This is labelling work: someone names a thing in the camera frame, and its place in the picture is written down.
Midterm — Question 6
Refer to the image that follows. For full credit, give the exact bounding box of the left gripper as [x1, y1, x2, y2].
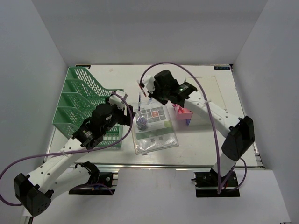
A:
[101, 97, 135, 135]

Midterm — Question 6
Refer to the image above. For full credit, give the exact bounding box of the pink drawer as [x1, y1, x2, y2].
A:
[172, 104, 193, 120]

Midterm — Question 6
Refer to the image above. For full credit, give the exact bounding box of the red pen with cap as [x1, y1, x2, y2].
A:
[137, 80, 147, 97]

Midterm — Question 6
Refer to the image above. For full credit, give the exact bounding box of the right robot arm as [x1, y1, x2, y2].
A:
[142, 70, 255, 186]

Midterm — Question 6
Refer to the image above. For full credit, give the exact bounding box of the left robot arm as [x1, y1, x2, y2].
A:
[14, 103, 135, 217]

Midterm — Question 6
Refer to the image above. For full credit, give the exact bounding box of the purple tape roll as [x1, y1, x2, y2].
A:
[136, 116, 148, 129]

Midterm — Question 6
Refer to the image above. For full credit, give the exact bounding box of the dark blue pen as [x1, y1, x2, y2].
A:
[138, 91, 142, 111]

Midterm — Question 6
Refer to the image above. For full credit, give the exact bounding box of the blue drawer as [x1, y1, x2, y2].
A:
[186, 119, 191, 126]

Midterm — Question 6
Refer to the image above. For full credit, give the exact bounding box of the clear plastic document pouch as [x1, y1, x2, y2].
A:
[132, 100, 179, 155]

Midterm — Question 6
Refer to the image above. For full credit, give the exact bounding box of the green mesh file organizer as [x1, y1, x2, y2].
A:
[52, 67, 117, 139]

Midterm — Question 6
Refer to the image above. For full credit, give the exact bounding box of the white drawer cabinet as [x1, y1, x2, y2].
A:
[189, 77, 226, 126]

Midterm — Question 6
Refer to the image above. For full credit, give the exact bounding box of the xdof label sticker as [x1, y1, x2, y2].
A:
[214, 66, 230, 70]

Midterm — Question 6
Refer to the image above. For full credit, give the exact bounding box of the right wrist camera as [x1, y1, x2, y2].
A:
[140, 75, 155, 93]

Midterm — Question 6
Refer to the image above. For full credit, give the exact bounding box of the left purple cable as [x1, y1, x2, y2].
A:
[0, 91, 134, 207]

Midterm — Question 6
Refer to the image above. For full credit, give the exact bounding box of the purple cable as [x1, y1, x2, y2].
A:
[0, 91, 134, 207]
[139, 62, 248, 195]

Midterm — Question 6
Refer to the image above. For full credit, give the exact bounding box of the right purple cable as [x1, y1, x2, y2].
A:
[139, 62, 248, 195]

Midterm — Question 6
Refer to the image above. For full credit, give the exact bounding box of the metal table edge rail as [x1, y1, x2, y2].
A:
[70, 162, 264, 169]

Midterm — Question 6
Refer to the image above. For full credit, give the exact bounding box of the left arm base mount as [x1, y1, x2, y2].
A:
[69, 162, 118, 196]

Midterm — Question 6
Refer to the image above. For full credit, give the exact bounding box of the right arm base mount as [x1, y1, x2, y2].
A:
[191, 169, 240, 198]

